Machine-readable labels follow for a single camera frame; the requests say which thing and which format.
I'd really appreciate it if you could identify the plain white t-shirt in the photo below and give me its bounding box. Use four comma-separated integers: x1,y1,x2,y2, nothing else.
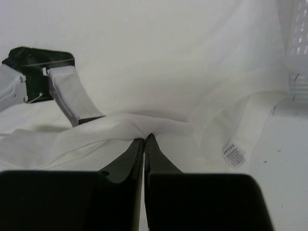
0,0,288,170

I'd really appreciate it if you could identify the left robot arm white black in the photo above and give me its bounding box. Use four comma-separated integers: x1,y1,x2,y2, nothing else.
0,47,104,127

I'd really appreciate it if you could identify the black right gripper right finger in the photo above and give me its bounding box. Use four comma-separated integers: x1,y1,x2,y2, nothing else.
144,134,273,231

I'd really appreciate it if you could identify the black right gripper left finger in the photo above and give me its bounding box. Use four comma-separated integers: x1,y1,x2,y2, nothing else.
0,139,144,231

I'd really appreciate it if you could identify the white perforated plastic basket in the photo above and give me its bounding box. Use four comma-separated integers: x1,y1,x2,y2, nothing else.
276,0,308,116

